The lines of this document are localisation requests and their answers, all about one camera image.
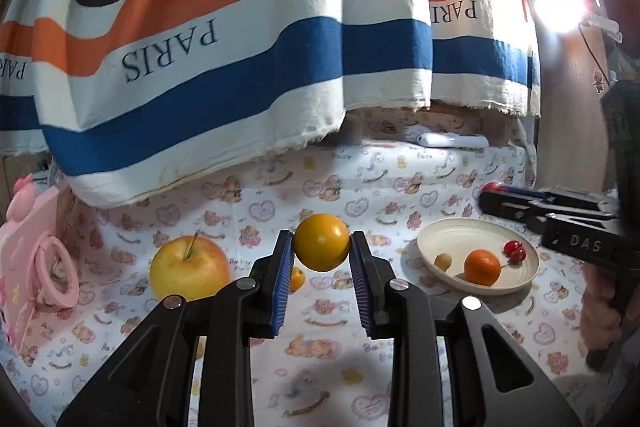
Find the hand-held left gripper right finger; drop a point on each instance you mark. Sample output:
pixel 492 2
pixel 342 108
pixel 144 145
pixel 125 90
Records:
pixel 361 287

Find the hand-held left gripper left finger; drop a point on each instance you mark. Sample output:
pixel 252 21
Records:
pixel 282 287

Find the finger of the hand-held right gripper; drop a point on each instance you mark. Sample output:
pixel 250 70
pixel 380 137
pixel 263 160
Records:
pixel 575 199
pixel 505 206

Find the small orange kumquat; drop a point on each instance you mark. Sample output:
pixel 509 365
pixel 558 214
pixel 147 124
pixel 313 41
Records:
pixel 298 279

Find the red cherry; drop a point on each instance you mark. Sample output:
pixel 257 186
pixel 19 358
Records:
pixel 519 256
pixel 492 187
pixel 512 247

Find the orange mandarin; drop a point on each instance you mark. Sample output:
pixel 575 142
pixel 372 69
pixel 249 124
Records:
pixel 482 267
pixel 321 242

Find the cream round plate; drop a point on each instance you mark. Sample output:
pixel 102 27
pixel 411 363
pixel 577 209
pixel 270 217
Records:
pixel 450 237

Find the yellow apple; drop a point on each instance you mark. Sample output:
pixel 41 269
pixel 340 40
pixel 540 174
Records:
pixel 187 269

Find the person's right hand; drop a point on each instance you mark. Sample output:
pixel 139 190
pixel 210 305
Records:
pixel 600 307

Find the white plastic device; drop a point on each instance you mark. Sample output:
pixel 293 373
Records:
pixel 452 140

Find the bear print tablecloth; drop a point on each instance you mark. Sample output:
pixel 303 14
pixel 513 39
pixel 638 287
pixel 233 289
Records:
pixel 320 187

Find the pink pig sticker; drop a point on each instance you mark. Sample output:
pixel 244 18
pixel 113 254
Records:
pixel 598 81

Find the bright clip lamp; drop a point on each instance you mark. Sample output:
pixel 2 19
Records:
pixel 560 4

